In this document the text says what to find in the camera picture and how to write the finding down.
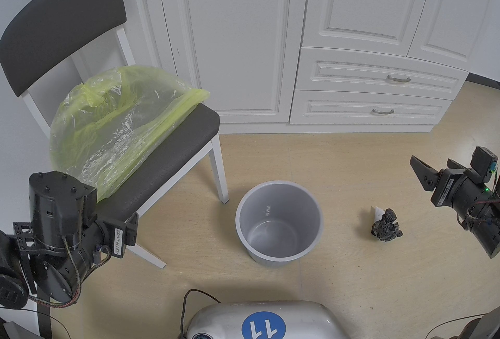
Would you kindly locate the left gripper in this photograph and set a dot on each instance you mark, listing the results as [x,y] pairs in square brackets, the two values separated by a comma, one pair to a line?
[105,240]

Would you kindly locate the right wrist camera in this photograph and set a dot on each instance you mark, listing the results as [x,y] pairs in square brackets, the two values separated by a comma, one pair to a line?
[482,162]

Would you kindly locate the yellow plastic bag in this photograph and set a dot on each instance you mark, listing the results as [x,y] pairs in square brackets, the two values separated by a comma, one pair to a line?
[109,126]

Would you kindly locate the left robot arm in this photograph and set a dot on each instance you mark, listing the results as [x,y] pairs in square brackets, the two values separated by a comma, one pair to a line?
[58,204]

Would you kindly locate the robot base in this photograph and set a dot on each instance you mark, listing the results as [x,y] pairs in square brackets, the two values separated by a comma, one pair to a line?
[265,322]

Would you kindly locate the white wardrobe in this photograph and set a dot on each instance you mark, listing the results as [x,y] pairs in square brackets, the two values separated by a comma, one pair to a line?
[234,17]

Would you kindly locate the crumpled black plastic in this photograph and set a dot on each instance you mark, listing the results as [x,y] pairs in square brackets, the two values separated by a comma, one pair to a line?
[386,230]

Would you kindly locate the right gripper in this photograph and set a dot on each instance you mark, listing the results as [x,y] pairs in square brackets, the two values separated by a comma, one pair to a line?
[455,191]

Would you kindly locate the white trash bin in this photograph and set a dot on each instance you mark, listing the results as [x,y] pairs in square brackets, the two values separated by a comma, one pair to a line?
[279,251]

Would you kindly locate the white chair with grey cushions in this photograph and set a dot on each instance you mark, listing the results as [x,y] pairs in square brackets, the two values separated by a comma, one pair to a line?
[62,17]

